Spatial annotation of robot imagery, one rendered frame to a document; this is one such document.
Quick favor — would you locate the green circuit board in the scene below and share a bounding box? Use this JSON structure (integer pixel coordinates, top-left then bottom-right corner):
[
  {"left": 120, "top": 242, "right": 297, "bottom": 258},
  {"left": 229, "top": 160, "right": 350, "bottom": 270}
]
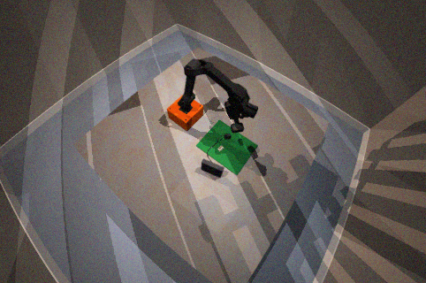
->
[{"left": 196, "top": 120, "right": 257, "bottom": 176}]

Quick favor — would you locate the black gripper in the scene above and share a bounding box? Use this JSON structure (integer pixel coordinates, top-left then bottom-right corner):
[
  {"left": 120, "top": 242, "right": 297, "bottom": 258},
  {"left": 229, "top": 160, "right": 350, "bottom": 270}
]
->
[{"left": 224, "top": 101, "right": 245, "bottom": 133}]

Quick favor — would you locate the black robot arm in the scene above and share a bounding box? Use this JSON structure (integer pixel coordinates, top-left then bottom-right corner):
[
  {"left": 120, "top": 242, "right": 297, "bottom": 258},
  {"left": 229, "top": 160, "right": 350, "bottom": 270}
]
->
[{"left": 177, "top": 58, "right": 258, "bottom": 119}]

